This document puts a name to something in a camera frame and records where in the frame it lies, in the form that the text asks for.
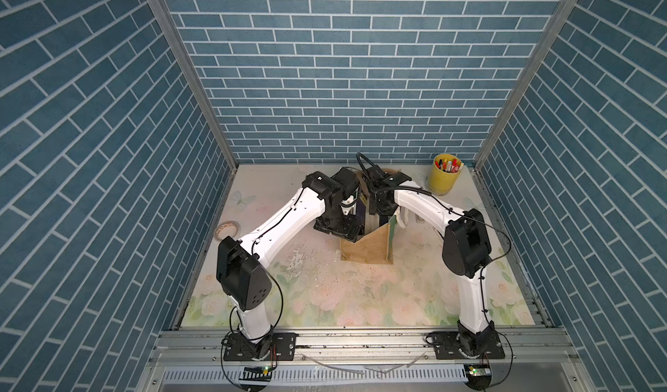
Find navy blue book yellow label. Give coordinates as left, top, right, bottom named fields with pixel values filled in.
left=354, top=192, right=369, bottom=235

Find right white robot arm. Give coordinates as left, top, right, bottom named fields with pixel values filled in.
left=356, top=152, right=505, bottom=359

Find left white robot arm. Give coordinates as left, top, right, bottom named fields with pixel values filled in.
left=215, top=168, right=364, bottom=360

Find yellow pen holder cup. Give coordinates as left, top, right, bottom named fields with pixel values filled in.
left=427, top=154, right=464, bottom=195

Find masking tape roll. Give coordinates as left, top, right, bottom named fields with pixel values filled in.
left=214, top=221, right=240, bottom=242

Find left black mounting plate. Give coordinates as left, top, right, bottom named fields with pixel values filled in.
left=222, top=332, right=297, bottom=362

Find black mounting plate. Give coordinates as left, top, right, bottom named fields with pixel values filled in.
left=425, top=329, right=505, bottom=360
left=222, top=332, right=297, bottom=362

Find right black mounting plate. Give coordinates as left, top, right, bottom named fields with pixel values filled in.
left=425, top=329, right=505, bottom=360

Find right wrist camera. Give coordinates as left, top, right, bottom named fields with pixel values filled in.
left=364, top=164, right=389, bottom=183

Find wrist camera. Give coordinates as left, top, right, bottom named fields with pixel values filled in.
left=364, top=164, right=389, bottom=183
left=332, top=167, right=359, bottom=198

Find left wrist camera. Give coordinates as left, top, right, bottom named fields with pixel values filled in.
left=332, top=167, right=359, bottom=198

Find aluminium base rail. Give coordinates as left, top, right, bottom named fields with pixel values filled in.
left=138, top=326, right=593, bottom=391

